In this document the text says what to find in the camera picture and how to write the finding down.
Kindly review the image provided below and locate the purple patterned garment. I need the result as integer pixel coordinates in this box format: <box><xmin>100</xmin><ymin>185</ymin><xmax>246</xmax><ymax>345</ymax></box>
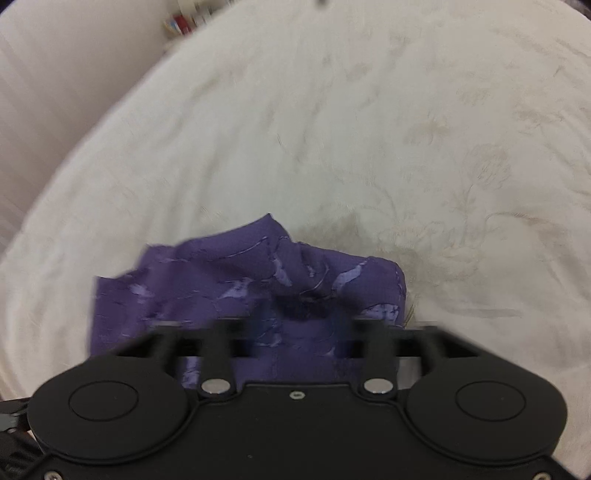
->
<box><xmin>89</xmin><ymin>216</ymin><xmax>407</xmax><ymax>383</ymax></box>

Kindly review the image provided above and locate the cream floral bedspread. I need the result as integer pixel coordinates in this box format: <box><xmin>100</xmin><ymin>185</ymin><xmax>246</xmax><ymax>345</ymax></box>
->
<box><xmin>1</xmin><ymin>1</ymin><xmax>590</xmax><ymax>476</ymax></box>

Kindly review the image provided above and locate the shelf with colourful items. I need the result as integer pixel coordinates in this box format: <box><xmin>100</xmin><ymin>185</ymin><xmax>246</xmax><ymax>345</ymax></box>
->
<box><xmin>162</xmin><ymin>0</ymin><xmax>235</xmax><ymax>39</ymax></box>

